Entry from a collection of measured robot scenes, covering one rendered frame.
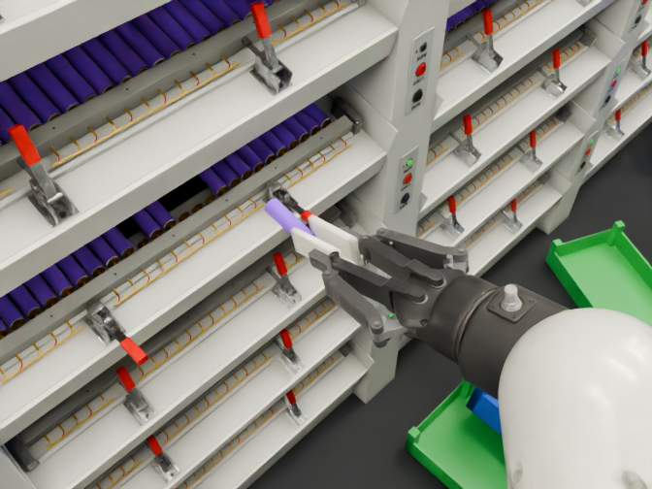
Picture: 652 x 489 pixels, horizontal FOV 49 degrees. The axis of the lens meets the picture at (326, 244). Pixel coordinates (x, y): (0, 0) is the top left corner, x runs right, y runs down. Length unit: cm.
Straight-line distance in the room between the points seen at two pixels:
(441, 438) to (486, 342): 104
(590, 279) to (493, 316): 135
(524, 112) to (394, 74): 54
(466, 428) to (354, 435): 24
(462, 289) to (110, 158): 36
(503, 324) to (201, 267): 43
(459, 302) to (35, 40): 38
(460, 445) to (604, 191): 89
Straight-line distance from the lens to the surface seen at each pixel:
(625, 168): 224
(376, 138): 102
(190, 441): 121
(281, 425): 143
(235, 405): 123
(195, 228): 88
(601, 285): 192
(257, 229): 91
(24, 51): 59
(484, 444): 161
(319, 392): 146
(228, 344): 105
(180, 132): 75
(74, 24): 60
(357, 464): 157
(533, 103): 146
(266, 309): 108
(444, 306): 61
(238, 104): 77
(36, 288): 86
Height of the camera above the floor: 145
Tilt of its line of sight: 50 degrees down
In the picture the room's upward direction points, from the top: straight up
